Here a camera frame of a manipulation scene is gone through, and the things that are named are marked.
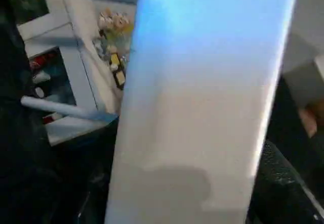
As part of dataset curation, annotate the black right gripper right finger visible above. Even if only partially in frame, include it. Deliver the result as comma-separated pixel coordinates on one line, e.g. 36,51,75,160
249,140,324,224

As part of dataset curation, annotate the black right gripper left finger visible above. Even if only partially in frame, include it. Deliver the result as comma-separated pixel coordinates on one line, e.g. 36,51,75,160
63,168,110,224

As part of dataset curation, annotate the white plastic table top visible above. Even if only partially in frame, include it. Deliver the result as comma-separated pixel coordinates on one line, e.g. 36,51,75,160
104,0,302,224

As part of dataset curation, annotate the small yellow black figurine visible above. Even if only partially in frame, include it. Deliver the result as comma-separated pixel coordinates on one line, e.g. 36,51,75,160
109,53,127,91

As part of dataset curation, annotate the red bottle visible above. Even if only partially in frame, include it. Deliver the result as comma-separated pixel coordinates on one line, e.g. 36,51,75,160
29,53,59,69

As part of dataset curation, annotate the pale artificial flower bunch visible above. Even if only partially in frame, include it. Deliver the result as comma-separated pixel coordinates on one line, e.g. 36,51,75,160
98,7,134,49

